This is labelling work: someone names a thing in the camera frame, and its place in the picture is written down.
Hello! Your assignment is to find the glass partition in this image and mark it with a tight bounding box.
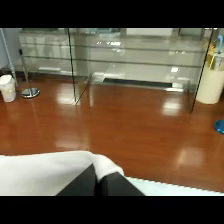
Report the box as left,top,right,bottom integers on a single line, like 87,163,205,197
18,27,216,114

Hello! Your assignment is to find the white waste bin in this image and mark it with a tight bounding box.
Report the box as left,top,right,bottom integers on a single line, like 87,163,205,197
0,74,17,104

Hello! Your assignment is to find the blue round object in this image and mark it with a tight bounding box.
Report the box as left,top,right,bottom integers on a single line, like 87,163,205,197
213,119,224,135

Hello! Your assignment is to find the chrome barrier post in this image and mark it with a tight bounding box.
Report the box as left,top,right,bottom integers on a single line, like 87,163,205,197
17,49,41,100

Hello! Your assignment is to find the white T-shirt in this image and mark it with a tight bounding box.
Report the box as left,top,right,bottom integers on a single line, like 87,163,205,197
0,150,126,197

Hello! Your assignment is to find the cream umbrella stand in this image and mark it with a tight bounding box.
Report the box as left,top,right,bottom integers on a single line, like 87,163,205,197
195,65,224,105

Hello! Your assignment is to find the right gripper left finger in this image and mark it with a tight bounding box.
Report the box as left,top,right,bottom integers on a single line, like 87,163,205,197
55,162,98,197

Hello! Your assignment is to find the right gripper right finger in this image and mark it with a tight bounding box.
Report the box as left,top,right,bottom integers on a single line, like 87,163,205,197
99,171,146,197

